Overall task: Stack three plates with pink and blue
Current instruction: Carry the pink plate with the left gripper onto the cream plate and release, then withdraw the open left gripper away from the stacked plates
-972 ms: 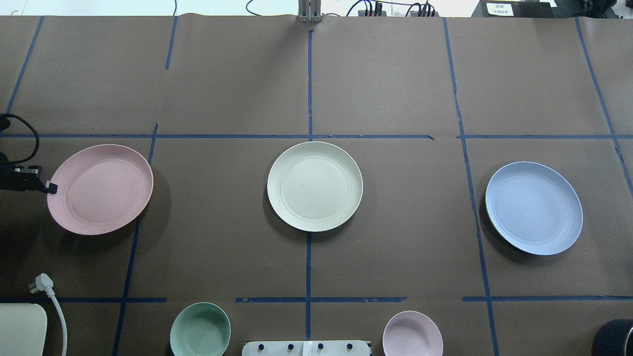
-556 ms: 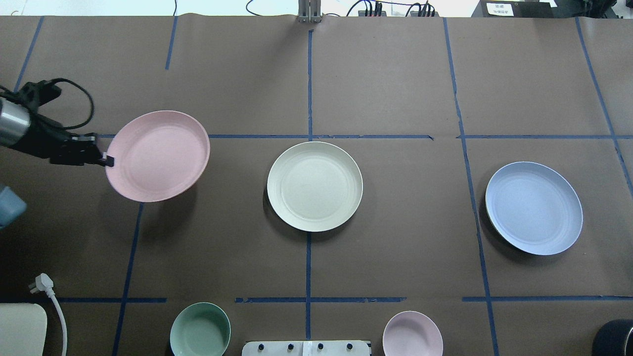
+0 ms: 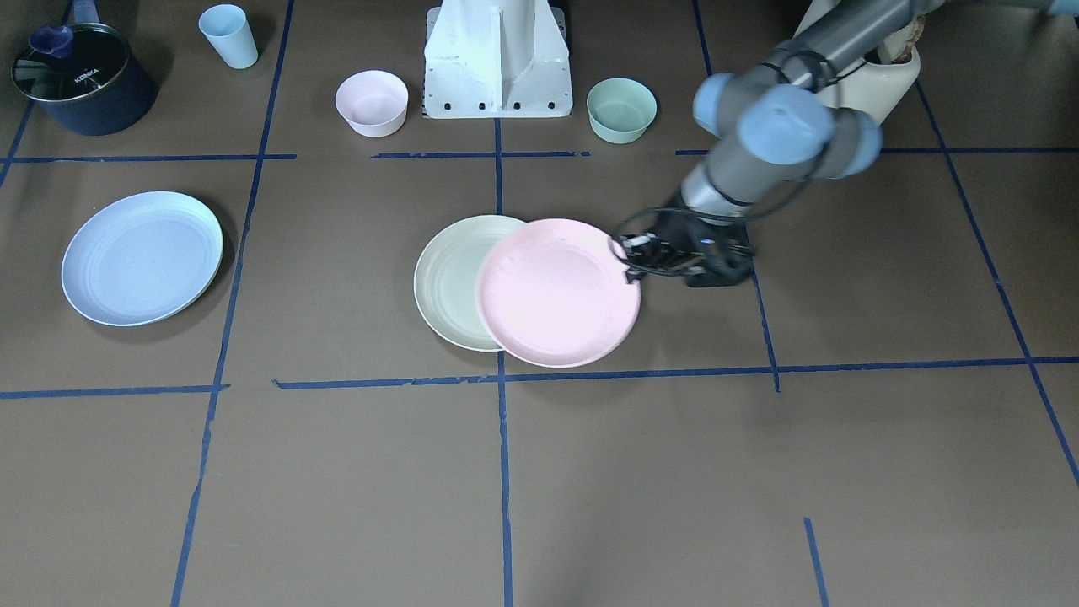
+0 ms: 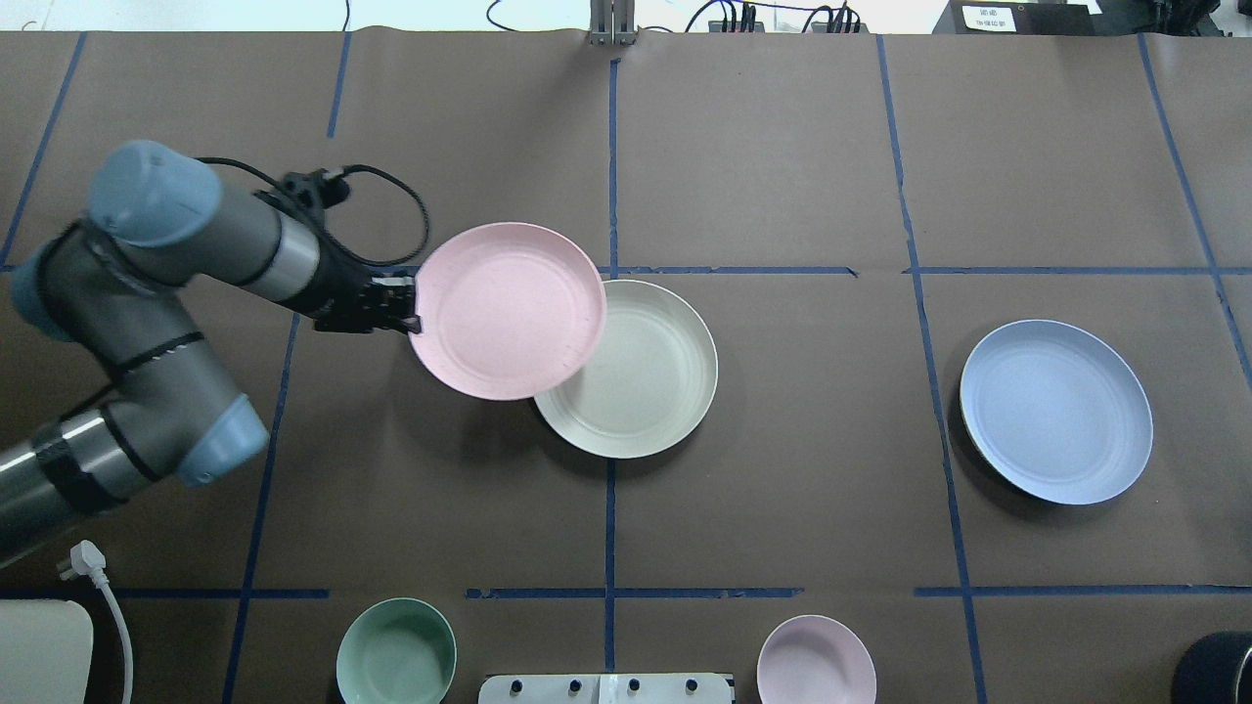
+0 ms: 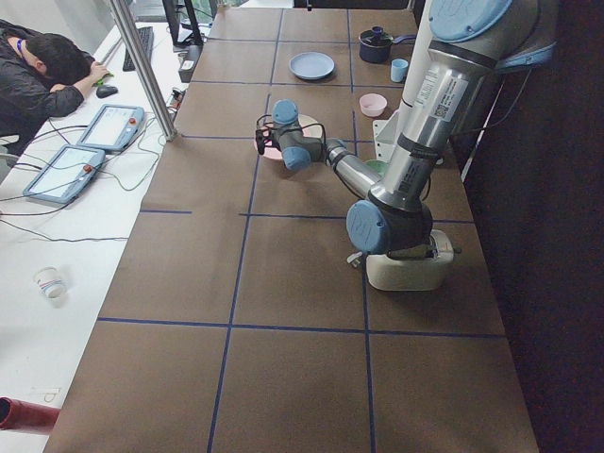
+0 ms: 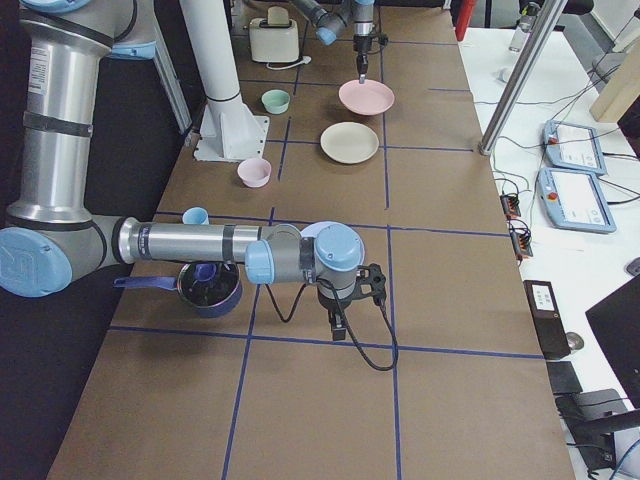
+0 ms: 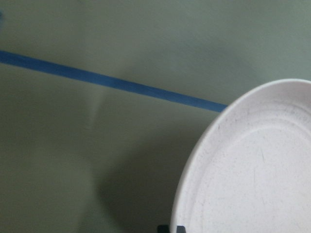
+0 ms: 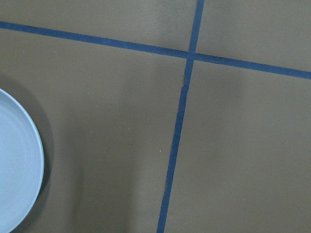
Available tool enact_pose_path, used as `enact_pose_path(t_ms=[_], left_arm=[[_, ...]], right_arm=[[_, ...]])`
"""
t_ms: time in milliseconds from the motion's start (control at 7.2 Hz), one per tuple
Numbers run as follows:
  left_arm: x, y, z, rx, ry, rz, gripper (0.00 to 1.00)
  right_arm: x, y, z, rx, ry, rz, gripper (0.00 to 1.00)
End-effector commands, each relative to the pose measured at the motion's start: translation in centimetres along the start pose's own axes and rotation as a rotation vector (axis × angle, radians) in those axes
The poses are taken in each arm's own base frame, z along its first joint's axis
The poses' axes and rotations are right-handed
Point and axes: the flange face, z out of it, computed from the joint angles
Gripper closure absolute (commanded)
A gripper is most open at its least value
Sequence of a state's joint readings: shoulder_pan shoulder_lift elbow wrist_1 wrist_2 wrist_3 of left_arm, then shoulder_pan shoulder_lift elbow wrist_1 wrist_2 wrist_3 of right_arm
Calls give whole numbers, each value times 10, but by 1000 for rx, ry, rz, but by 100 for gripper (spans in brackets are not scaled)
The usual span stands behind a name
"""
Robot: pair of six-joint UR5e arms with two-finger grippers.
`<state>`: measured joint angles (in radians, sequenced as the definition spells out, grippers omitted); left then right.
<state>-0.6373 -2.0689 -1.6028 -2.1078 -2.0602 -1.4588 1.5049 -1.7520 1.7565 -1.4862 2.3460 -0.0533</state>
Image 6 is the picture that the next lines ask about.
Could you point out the white pole with base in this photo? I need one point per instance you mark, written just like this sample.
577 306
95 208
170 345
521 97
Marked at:
229 131

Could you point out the cream toaster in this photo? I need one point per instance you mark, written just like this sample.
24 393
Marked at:
273 43

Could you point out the pink bowl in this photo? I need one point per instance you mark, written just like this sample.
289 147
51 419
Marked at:
254 172

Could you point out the black monitor corner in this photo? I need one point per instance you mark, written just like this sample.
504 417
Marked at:
614 322

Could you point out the blue scoop in saucepan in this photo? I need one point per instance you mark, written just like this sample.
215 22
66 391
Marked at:
205 272

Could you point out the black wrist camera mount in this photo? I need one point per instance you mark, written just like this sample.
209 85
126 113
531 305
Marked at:
370 283

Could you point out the orange connector board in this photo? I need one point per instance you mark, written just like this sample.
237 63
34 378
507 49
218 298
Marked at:
521 241
510 205

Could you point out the wooden board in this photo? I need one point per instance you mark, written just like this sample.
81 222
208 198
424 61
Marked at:
620 70

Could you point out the black box with label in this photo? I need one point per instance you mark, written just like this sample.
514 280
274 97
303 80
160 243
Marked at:
546 318

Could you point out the lower teach pendant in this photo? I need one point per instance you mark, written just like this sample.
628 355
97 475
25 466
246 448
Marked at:
573 200

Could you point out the pink plate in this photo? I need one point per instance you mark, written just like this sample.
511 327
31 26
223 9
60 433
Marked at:
367 98

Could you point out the upper orange connector board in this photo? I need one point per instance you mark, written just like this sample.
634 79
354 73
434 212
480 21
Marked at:
510 205

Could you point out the small blue cup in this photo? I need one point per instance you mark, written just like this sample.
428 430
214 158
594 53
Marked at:
195 216

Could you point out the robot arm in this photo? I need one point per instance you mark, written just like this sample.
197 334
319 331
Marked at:
52 240
329 25

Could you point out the dark blue saucepan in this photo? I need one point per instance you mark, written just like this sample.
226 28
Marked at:
212 299

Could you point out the bread slice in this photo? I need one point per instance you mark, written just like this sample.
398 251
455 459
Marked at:
278 17

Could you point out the blue plate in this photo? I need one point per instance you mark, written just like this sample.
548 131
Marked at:
313 230

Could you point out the lower orange connector board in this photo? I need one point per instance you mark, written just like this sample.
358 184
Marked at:
521 241

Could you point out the green bowl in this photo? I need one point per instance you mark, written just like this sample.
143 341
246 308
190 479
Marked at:
276 101

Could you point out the upper teach pendant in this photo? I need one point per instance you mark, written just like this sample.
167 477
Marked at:
573 146

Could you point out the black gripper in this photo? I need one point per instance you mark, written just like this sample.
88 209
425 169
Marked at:
332 303
361 45

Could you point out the aluminium frame post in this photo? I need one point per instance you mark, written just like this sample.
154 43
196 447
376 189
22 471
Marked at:
547 19

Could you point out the cream plate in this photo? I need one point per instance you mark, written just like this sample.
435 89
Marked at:
349 142

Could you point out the black stand bracket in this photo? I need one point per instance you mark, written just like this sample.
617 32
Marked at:
601 425

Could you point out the teach pendant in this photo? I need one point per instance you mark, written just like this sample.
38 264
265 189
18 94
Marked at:
573 146
573 200

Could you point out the water bottle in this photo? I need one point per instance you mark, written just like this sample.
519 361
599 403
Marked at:
528 15

